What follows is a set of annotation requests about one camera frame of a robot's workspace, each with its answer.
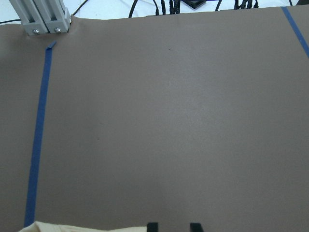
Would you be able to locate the cream long-sleeve printed shirt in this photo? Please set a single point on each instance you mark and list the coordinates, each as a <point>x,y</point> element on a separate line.
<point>38,226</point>

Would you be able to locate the grey aluminium frame post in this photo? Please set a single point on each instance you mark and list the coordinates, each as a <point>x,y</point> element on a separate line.
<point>42,16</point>

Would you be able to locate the black power strip with plugs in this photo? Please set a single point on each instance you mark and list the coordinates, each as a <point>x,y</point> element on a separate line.
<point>175,5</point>

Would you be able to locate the brown table mat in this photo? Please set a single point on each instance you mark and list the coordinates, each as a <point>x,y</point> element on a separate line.
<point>200,117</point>

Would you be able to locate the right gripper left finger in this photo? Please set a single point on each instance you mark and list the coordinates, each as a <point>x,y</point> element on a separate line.
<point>152,227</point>

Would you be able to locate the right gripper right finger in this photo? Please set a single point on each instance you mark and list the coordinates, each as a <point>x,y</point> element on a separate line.
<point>196,227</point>

